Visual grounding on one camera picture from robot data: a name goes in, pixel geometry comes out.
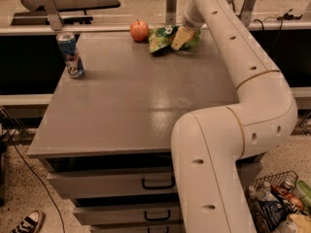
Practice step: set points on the black drawer handle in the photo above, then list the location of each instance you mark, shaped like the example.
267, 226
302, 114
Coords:
157, 216
158, 229
157, 186

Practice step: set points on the black wire basket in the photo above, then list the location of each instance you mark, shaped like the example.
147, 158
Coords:
286, 180

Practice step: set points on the green rice chip bag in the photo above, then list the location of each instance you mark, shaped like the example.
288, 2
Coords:
161, 38

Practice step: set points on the right metal bracket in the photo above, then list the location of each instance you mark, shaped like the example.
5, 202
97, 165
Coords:
246, 11

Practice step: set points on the metal bracket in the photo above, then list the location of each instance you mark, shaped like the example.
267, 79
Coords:
53, 15
246, 11
170, 11

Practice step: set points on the left metal bracket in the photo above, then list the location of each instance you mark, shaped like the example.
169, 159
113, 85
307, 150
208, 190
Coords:
53, 15

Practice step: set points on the black middle drawer handle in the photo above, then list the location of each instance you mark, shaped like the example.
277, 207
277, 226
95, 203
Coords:
157, 216

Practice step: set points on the clear water bottle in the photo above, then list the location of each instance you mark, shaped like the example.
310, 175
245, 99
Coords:
271, 207

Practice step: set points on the green bottle in basket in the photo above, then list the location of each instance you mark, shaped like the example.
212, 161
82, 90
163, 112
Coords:
303, 191

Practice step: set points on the red snack packet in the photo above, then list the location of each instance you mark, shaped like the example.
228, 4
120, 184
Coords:
279, 190

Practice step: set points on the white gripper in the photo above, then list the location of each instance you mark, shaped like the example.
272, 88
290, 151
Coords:
190, 23

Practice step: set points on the black top drawer handle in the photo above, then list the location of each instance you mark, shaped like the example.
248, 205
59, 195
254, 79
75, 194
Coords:
157, 186

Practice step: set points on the red apple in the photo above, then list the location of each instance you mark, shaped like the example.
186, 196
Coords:
139, 30

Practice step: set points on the black white sneaker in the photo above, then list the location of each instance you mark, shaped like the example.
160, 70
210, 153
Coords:
32, 223

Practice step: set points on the black bottom drawer handle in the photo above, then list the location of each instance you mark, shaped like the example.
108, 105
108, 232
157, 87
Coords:
158, 229

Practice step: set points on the blue drink can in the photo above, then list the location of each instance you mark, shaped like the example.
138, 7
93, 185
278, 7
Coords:
67, 45

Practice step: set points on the grey drawer cabinet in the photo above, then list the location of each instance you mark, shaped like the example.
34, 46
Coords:
102, 134

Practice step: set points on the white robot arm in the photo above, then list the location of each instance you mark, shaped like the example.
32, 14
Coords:
205, 144

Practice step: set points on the middle metal bracket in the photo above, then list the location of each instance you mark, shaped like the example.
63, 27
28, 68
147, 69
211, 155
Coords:
170, 11

